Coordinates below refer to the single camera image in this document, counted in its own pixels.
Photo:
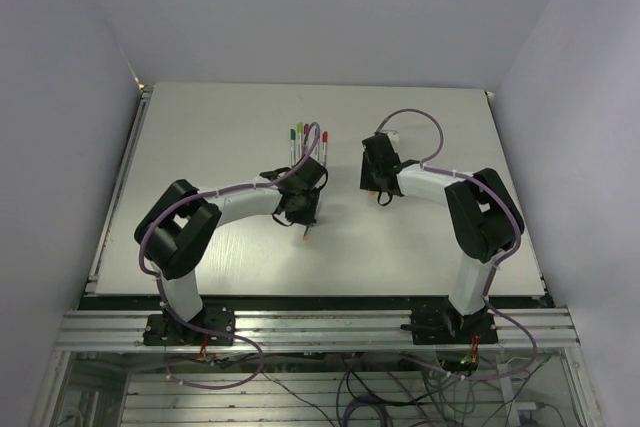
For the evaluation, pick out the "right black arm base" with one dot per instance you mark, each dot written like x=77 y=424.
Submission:
x=447 y=327

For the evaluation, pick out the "light green end pen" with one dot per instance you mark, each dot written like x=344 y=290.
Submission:
x=300 y=148

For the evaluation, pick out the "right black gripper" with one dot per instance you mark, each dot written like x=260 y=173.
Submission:
x=366 y=181

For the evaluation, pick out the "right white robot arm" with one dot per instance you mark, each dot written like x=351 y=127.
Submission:
x=487 y=225

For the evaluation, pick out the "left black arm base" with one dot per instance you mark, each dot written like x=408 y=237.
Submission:
x=215 y=326

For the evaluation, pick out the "green end white pen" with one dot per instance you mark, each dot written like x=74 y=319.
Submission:
x=293 y=152

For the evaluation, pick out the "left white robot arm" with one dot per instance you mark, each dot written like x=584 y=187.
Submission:
x=176 y=232

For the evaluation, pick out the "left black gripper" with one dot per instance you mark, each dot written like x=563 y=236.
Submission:
x=308 y=217

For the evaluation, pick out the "aluminium rail frame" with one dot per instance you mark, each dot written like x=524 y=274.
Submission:
x=121 y=332

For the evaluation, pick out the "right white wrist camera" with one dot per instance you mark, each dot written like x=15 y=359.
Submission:
x=393 y=136

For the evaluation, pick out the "magenta end white pen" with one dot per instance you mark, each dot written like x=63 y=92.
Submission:
x=306 y=142

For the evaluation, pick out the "red end white pen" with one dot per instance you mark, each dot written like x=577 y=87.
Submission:
x=324 y=154

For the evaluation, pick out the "blue end white pen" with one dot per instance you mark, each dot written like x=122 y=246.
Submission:
x=317 y=148

